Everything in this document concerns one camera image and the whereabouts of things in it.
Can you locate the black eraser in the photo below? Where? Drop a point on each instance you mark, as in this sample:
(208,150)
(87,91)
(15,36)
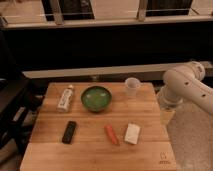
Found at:
(69,132)

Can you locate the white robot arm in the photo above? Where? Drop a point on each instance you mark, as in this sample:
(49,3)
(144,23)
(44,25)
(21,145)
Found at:
(185,82)

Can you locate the white sponge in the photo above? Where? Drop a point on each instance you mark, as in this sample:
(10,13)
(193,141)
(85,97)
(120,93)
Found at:
(132,133)

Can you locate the green bowl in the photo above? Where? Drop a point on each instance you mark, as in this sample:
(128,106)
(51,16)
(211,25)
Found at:
(96,98)

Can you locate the orange carrot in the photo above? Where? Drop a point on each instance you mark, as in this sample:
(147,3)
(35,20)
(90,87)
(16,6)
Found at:
(111,134)

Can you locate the white plastic bottle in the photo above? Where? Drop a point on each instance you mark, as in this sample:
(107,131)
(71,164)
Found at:
(65,99)

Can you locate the wooden cutting board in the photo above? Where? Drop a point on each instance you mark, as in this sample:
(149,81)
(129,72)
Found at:
(90,148)

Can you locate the dark side shelf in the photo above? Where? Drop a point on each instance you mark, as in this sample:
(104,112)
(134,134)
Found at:
(16,100)

